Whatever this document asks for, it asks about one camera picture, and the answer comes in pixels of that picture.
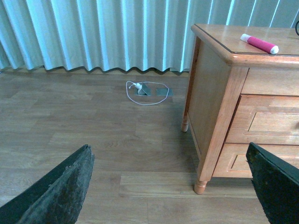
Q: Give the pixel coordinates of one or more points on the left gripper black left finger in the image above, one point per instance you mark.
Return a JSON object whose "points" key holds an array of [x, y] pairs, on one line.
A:
{"points": [[56, 198]]}

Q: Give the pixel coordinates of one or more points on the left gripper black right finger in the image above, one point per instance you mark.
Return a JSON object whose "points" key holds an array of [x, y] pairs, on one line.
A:
{"points": [[276, 183]]}

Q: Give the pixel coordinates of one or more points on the wooden drawer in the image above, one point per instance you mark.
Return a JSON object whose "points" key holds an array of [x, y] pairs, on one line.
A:
{"points": [[272, 120], [232, 161]]}

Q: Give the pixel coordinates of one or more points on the pink marker with white caps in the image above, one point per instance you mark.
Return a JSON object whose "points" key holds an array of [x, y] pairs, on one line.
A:
{"points": [[260, 44]]}

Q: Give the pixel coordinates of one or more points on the wooden nightstand cabinet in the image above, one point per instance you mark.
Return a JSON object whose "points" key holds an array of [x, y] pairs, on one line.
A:
{"points": [[224, 68]]}

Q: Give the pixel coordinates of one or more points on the white plug adapter on floor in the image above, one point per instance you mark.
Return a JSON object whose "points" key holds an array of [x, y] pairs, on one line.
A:
{"points": [[137, 86]]}

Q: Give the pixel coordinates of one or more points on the open metal floor socket box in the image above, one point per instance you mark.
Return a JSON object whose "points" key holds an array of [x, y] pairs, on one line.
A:
{"points": [[145, 91]]}

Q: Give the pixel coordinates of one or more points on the closed metal floor socket plate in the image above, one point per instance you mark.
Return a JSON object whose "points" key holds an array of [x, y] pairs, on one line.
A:
{"points": [[164, 92]]}

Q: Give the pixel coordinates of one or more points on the pale green pleated curtain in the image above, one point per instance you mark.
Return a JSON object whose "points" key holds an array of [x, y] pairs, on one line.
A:
{"points": [[122, 33]]}

